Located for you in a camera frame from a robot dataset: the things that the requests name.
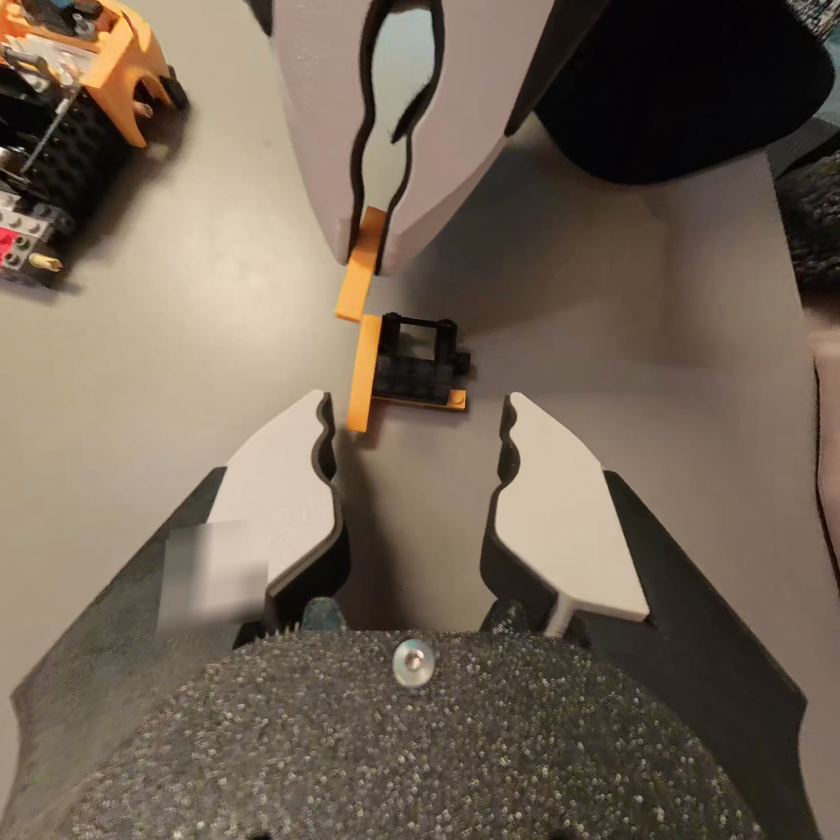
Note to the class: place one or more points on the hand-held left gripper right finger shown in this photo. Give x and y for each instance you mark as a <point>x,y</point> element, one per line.
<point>564,518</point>

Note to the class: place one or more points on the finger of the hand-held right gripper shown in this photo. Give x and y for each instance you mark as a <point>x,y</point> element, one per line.
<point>479,85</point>
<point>321,98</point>

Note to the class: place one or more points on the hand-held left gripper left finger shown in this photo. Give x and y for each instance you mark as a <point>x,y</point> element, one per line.
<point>289,485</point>

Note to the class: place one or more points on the orange and black lego sub-assembly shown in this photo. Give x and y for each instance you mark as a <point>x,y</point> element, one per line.
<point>407,377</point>

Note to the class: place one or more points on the orange lego plate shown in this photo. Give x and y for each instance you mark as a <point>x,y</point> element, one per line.
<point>358,282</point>

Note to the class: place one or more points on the orange and black lego vehicle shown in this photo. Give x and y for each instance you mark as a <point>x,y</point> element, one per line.
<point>65,131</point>

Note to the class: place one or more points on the beige cloth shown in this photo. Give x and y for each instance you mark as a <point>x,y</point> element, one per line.
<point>828,420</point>

